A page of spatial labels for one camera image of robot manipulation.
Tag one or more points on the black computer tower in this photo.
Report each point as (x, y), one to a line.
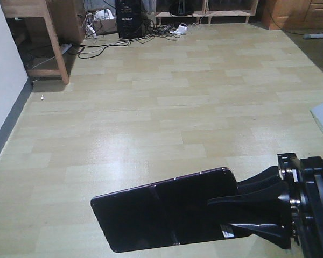
(129, 19)

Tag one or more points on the white power strip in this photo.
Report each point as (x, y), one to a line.
(65, 47)

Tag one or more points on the wooden drawer cabinet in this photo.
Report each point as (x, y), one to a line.
(293, 14)

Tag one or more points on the low wooden tv bench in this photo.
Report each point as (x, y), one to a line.
(206, 12)

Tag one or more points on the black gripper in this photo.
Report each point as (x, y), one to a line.
(269, 216)

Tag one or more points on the black foldable smartphone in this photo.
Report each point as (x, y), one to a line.
(167, 213)

